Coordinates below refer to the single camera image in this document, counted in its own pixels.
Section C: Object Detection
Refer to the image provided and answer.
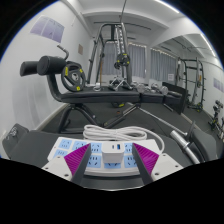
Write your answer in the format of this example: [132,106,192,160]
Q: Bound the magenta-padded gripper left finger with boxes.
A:
[41,143,92,185]

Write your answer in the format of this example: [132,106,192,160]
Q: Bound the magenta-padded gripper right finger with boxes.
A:
[132,142,184,186]

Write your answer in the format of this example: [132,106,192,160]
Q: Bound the small white charger block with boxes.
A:
[101,142,126,165]

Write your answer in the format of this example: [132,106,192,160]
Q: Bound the white power strip blue sockets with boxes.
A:
[46,136,165,178]

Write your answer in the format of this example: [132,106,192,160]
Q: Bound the silver barbell sleeve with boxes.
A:
[169,129,202,165]

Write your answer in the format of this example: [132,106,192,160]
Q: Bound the black padded seat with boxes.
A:
[186,121,219,164]

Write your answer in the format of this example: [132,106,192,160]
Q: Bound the black box panel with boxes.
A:
[161,81,189,115]

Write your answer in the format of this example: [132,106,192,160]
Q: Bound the black weight bench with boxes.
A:
[19,55,186,134]

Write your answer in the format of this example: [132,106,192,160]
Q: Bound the chrome dumbbells group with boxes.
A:
[108,77,169,96]

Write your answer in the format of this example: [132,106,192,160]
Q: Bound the black weight plate yellow marks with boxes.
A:
[60,60,87,93]

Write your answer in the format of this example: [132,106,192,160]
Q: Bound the black exercise machine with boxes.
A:
[209,99,224,139]

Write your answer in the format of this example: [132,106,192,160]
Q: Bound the black squat rack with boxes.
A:
[175,57,206,113]

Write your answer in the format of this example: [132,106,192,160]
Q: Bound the grey window curtain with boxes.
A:
[101,42,147,79]
[149,48,178,83]

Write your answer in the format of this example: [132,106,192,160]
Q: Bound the small black yellow weight plate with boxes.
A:
[115,53,132,69]

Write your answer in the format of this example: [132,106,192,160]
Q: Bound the black power rack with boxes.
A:
[87,22,134,89]

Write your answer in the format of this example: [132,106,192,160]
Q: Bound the long ceiling light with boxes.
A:
[153,0,181,14]
[199,33,217,58]

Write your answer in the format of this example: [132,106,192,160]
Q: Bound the white coiled power cable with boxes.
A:
[82,124,166,154]

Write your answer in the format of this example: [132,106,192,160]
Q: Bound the small purple wall poster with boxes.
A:
[213,77,224,93]

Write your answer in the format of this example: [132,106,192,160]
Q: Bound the large purple wall poster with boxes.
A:
[29,14,65,44]

